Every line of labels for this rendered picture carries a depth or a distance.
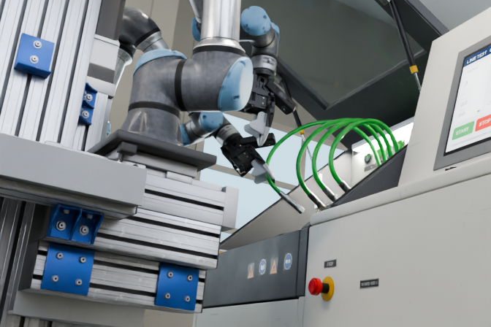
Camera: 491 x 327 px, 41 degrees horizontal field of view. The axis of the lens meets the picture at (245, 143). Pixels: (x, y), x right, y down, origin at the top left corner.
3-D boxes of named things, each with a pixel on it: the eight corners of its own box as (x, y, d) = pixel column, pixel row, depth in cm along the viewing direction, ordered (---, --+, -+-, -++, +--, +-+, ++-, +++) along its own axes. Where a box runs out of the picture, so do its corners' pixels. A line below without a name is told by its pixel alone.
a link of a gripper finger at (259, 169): (261, 187, 204) (245, 170, 209) (276, 177, 205) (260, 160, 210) (259, 182, 201) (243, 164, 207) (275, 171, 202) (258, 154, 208)
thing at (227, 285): (199, 307, 203) (204, 256, 208) (211, 309, 205) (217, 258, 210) (295, 296, 149) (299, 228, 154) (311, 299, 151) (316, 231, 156)
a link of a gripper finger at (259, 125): (245, 141, 176) (248, 110, 179) (264, 147, 178) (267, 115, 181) (249, 139, 173) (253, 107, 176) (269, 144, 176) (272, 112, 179)
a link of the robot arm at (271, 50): (250, 19, 186) (256, 33, 194) (246, 53, 183) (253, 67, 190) (277, 18, 184) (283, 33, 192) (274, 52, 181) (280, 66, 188)
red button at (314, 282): (304, 299, 137) (306, 274, 139) (321, 301, 139) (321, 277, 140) (317, 298, 133) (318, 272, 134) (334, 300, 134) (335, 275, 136)
